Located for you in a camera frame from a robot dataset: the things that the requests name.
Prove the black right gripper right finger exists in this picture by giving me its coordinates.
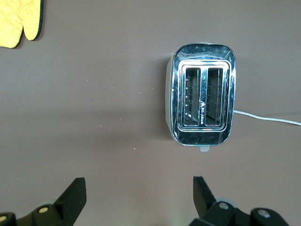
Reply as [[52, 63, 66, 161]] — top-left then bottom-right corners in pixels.
[[189, 176, 290, 226]]

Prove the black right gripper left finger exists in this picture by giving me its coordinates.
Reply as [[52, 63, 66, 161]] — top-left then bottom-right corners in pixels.
[[0, 177, 87, 226]]

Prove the brown table cover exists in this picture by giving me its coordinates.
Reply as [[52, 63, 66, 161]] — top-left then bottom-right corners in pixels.
[[0, 0, 301, 226]]

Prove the chrome and beige toaster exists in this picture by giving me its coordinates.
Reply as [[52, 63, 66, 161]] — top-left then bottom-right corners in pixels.
[[165, 42, 237, 153]]

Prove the yellow quilted oven mitt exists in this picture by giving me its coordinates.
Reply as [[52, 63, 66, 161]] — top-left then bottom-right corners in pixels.
[[0, 0, 45, 49]]

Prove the white toaster power cable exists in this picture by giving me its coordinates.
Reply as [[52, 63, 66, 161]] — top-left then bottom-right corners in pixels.
[[233, 109, 301, 127]]

